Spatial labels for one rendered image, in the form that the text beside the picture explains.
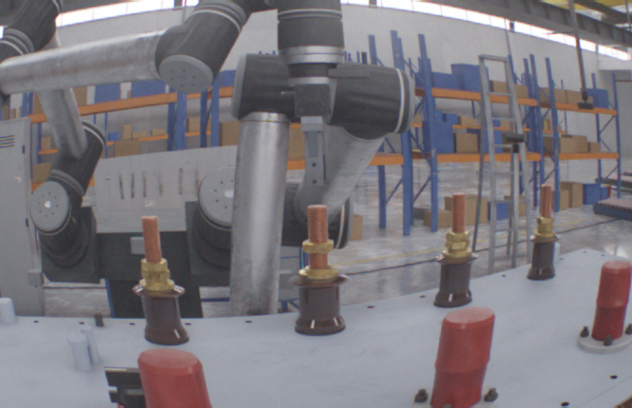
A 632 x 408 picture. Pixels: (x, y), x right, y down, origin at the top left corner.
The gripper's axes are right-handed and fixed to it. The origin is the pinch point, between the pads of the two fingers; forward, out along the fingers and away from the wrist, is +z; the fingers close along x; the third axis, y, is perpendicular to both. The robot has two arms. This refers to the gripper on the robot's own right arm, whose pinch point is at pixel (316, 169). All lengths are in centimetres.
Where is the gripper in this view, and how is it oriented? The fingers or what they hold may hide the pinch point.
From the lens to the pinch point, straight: 108.8
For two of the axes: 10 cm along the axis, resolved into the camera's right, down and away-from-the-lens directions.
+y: -10.0, 0.3, 0.6
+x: -0.6, 1.2, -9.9
